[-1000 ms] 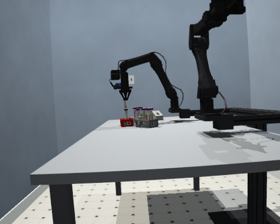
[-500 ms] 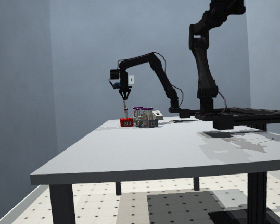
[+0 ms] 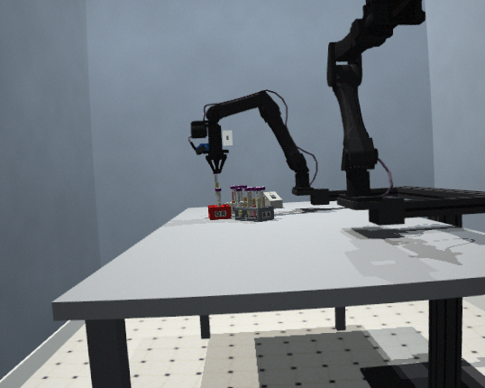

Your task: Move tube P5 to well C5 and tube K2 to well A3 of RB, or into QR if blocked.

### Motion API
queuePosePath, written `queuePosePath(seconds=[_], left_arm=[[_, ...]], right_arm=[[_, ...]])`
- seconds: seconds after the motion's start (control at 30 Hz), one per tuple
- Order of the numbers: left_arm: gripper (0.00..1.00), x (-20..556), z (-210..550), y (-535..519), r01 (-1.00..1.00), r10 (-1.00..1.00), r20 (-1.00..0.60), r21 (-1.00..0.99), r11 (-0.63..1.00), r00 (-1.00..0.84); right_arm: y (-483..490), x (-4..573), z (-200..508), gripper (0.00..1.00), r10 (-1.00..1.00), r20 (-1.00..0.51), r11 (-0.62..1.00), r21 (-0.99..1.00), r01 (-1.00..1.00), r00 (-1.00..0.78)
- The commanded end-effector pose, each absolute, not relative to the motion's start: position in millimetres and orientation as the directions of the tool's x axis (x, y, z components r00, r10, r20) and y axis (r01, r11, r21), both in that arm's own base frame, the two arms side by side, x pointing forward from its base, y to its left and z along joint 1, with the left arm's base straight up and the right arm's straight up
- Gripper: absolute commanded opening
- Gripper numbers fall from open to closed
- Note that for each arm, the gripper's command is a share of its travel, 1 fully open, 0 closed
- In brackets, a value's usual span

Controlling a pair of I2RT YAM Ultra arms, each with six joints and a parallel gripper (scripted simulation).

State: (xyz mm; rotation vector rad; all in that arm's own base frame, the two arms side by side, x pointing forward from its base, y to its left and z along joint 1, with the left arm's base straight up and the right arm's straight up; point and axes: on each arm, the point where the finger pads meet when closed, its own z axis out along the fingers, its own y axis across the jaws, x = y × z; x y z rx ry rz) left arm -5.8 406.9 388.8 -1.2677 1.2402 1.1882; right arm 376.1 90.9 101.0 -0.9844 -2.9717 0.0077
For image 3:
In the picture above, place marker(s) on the red rack with round wells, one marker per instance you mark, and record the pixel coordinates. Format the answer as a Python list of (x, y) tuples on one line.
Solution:
[(222, 212)]

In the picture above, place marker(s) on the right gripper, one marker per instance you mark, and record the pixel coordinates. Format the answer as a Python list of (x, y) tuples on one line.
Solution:
[(215, 152)]

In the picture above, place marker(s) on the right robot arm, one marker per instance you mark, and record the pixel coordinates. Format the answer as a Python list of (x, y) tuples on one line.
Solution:
[(269, 112)]

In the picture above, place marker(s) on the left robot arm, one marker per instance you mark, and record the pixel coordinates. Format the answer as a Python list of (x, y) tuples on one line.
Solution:
[(359, 151)]

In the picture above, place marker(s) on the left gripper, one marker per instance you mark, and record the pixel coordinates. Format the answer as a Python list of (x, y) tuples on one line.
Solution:
[(411, 10)]

